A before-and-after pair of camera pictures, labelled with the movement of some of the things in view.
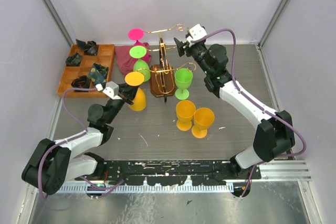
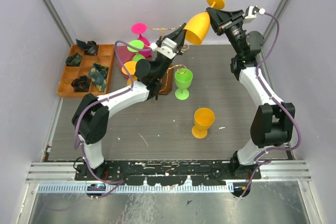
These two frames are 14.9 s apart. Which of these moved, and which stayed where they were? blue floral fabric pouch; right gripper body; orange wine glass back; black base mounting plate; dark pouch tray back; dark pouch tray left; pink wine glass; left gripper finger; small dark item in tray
Moved: left gripper finger; orange wine glass back; pink wine glass; right gripper body
Stayed: small dark item in tray; dark pouch tray left; black base mounting plate; blue floral fabric pouch; dark pouch tray back
